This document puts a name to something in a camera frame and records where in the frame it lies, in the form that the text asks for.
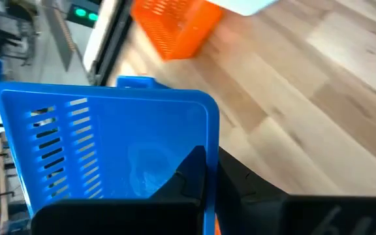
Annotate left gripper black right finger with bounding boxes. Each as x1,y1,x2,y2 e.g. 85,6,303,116
216,146,376,235

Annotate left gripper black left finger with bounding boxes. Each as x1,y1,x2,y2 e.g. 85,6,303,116
31,145,208,235

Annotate blue slotted plastic basket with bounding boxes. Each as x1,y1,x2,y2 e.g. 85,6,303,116
0,75,221,235

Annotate orange slotted plastic basket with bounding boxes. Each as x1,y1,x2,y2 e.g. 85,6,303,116
130,0,225,62

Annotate black box with green lights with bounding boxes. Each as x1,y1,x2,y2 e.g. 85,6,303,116
66,2,101,29

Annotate black table frame rail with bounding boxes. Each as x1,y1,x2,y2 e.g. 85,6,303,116
91,0,134,86

